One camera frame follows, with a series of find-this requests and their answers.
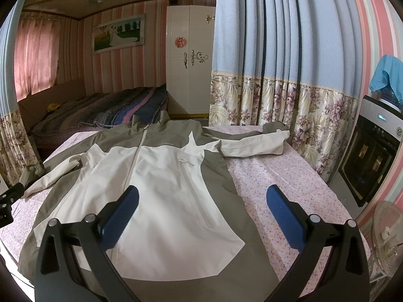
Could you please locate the white standing fan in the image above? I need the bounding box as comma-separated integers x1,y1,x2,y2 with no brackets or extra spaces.
368,201,402,301

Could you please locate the pink floral bed sheet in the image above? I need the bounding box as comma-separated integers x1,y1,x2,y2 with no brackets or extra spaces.
1,144,351,298

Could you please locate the white wardrobe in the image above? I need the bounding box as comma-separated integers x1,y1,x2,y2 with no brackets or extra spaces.
165,6,215,117

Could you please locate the pink window curtain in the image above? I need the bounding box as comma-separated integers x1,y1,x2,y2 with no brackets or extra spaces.
14,16,61,101

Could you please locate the blue floral curtain right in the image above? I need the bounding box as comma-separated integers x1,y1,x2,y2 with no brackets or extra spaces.
209,0,363,181

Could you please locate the black glass-door appliance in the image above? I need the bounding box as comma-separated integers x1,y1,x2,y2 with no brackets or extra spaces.
330,95,402,219

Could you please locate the dark striped bed blanket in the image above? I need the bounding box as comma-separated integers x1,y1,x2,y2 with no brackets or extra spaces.
31,84,168,149

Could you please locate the blue floral curtain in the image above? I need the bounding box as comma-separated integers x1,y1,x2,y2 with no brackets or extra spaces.
1,0,38,186
209,0,363,181

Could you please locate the grey and white jacket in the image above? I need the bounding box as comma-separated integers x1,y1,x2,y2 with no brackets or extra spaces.
18,112,290,301

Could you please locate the blue floral curtain left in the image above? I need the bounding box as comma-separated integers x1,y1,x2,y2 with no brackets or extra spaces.
1,0,38,186

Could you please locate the blue cloth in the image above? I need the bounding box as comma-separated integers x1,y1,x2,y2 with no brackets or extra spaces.
370,55,403,104

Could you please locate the yellow toy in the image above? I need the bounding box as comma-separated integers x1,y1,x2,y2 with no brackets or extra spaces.
47,103,61,112

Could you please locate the brown bed headboard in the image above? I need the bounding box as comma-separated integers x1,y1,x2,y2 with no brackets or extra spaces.
18,79,86,132

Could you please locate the framed wedding picture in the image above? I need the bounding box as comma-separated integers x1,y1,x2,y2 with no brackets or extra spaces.
92,14,146,54

